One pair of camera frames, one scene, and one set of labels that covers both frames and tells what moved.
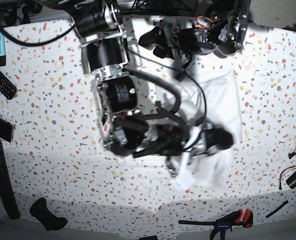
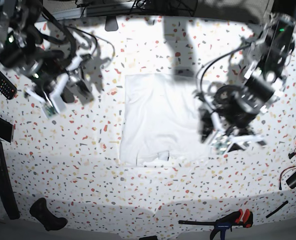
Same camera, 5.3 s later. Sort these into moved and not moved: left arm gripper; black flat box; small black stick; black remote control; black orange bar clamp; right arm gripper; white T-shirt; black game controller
Moved: white T-shirt; right arm gripper; left arm gripper
Not moved: small black stick; black orange bar clamp; black game controller; black remote control; black flat box
